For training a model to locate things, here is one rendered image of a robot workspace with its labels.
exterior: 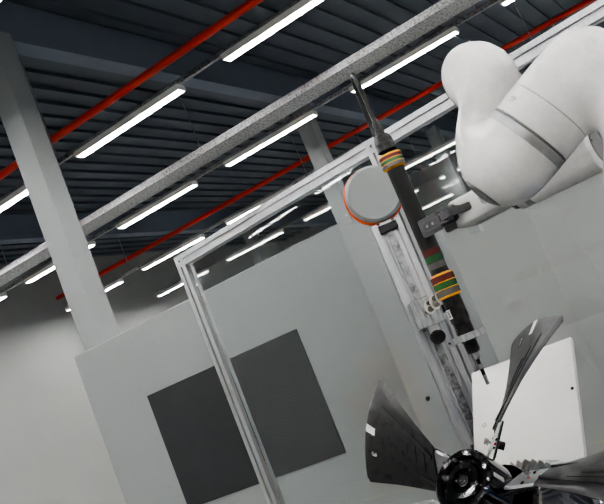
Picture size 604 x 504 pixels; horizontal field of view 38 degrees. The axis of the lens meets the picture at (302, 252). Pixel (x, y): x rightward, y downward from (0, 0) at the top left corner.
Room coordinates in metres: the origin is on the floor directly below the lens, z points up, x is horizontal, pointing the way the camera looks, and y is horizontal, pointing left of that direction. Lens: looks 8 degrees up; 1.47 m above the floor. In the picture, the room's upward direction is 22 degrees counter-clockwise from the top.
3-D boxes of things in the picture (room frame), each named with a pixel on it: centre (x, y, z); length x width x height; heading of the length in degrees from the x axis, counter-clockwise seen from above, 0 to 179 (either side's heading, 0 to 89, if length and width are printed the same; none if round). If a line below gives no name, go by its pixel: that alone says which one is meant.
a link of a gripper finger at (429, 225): (1.50, -0.23, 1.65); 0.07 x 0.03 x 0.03; 54
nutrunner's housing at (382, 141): (1.57, -0.22, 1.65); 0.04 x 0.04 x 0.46
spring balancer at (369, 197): (2.29, -0.23, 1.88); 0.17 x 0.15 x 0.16; 54
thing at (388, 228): (2.25, -0.23, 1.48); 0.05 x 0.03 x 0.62; 89
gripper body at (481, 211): (1.49, -0.33, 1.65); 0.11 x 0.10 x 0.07; 54
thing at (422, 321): (2.20, -0.23, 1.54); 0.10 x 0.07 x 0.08; 179
